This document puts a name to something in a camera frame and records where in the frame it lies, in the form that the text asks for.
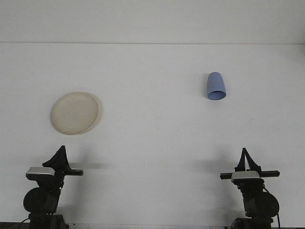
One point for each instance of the pale blue cup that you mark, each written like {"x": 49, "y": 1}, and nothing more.
{"x": 215, "y": 83}

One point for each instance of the pale round plate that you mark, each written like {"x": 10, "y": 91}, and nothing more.
{"x": 74, "y": 113}

